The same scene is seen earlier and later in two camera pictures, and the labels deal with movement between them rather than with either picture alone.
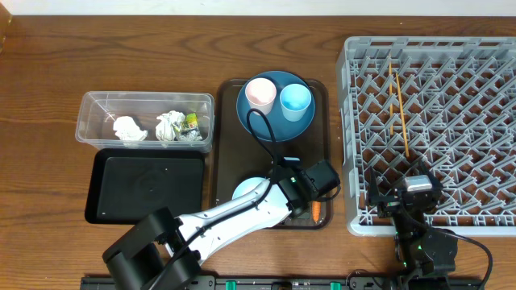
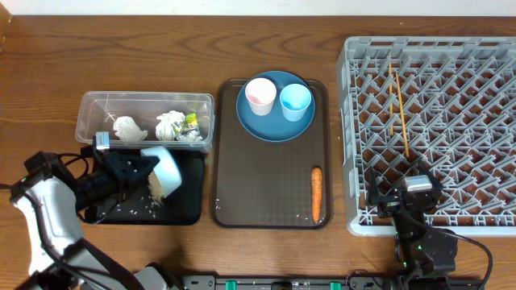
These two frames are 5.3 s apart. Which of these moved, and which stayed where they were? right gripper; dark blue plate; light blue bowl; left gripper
Moved: left gripper; light blue bowl
Stayed: dark blue plate; right gripper
